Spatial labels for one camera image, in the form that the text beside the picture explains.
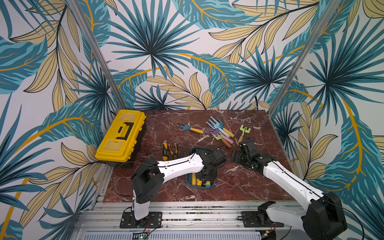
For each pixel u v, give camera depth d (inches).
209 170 26.1
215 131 42.0
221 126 43.3
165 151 38.1
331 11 27.3
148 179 17.7
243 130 43.4
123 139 32.8
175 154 37.4
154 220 28.9
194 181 32.7
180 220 29.4
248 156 25.1
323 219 15.7
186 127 43.3
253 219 28.8
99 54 33.2
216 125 43.3
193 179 32.7
